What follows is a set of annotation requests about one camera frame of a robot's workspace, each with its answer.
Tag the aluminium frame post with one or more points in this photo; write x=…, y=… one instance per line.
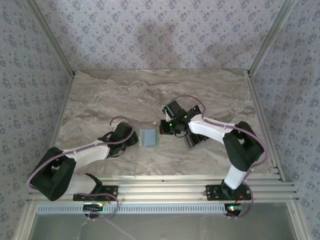
x=55, y=42
x=270, y=37

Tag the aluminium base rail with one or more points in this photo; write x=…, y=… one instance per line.
x=162, y=187

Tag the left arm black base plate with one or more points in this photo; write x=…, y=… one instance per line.
x=112, y=190

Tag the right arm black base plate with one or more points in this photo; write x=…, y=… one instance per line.
x=212, y=192

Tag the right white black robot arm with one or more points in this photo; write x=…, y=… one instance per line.
x=207, y=130

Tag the aluminium side rail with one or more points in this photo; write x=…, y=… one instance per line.
x=263, y=120
x=61, y=112

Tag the blue grey card holder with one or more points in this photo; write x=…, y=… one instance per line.
x=149, y=138

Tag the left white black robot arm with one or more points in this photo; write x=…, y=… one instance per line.
x=87, y=152

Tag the black tiered card stand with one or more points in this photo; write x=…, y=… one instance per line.
x=196, y=143

